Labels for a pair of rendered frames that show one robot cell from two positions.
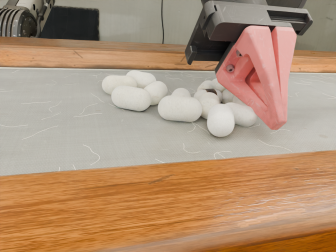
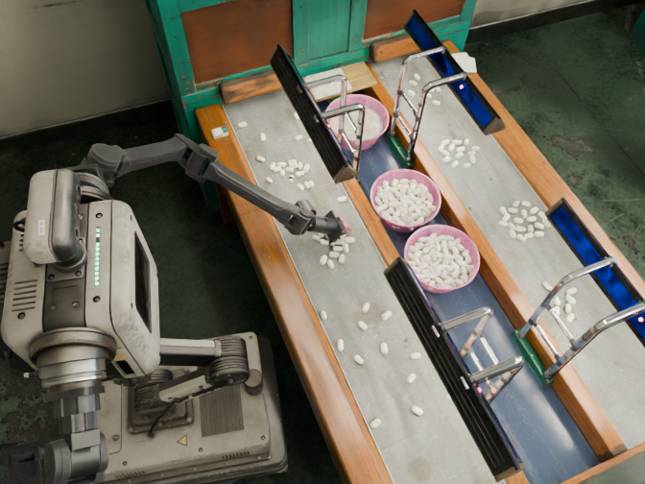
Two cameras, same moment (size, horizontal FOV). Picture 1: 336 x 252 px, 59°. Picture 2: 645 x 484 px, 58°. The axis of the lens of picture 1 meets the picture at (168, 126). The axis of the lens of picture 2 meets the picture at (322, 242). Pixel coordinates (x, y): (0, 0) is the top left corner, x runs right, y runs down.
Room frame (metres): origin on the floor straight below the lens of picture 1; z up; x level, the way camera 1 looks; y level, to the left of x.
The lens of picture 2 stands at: (0.45, 1.07, 2.51)
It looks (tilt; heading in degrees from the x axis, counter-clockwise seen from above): 58 degrees down; 264
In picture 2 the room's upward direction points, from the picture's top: 2 degrees clockwise
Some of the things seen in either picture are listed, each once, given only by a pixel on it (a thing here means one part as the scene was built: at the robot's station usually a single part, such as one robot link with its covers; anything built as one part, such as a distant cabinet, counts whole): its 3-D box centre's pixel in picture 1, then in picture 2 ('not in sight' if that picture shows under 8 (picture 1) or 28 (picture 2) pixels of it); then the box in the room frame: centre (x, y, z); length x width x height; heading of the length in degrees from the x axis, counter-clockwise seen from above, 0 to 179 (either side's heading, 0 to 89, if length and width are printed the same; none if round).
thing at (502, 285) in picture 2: not in sight; (462, 226); (-0.21, -0.11, 0.71); 1.81 x 0.05 x 0.11; 108
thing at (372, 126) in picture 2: not in sight; (355, 127); (0.14, -0.63, 0.71); 0.22 x 0.22 x 0.06
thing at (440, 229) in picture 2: not in sight; (439, 262); (-0.09, 0.06, 0.72); 0.27 x 0.27 x 0.10
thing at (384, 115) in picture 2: not in sight; (356, 125); (0.14, -0.63, 0.72); 0.27 x 0.27 x 0.10
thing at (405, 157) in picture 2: not in sight; (424, 109); (-0.11, -0.53, 0.90); 0.20 x 0.19 x 0.45; 108
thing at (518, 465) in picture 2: not in sight; (449, 357); (0.04, 0.54, 1.08); 0.62 x 0.08 x 0.07; 108
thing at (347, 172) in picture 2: not in sight; (310, 108); (0.35, -0.38, 1.08); 0.62 x 0.08 x 0.07; 108
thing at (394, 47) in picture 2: not in sight; (402, 45); (-0.10, -0.99, 0.83); 0.30 x 0.06 x 0.07; 18
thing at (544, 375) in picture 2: not in sight; (575, 323); (-0.42, 0.40, 0.90); 0.20 x 0.19 x 0.45; 108
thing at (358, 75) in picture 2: not in sight; (336, 82); (0.20, -0.83, 0.77); 0.33 x 0.15 x 0.01; 18
